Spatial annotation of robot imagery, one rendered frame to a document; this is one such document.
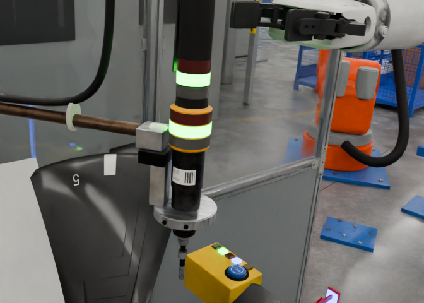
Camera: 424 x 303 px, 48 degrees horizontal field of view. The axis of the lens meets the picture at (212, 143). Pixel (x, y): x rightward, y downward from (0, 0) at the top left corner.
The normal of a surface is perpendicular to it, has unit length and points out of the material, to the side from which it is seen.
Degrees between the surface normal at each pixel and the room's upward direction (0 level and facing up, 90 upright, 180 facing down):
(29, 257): 50
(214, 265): 0
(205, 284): 90
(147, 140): 90
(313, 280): 0
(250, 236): 90
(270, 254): 90
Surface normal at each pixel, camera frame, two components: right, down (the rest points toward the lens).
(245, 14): 0.62, 0.33
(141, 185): 0.03, -0.43
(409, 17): 0.64, 0.11
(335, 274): 0.07, -0.93
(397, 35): 0.57, 0.63
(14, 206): 0.54, -0.37
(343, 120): -0.22, 0.32
